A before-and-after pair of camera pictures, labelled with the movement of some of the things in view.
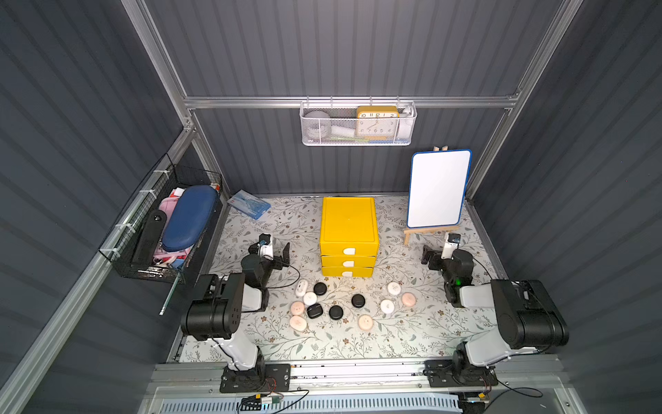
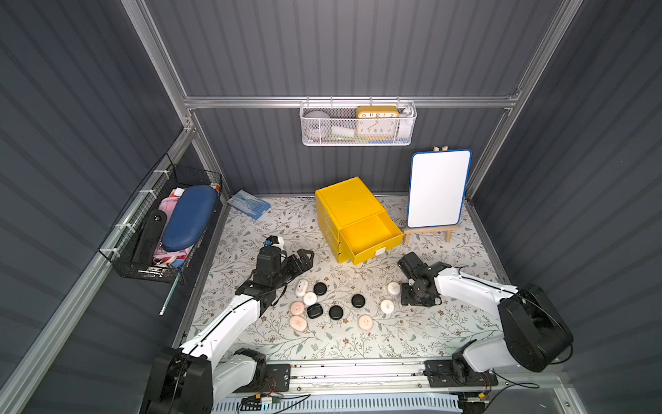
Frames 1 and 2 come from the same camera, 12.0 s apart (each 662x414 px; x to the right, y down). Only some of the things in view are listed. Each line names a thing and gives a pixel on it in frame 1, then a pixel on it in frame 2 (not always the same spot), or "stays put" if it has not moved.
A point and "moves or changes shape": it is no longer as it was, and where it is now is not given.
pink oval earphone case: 297,323 stays put
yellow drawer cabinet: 349,236 moves or changes shape
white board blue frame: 438,186 stays put
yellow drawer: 360,248 → 359,241
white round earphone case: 394,288 stays put
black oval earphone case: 335,312 stays put
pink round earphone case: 365,323 stays put
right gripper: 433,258 → 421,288
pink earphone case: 296,308 stays put
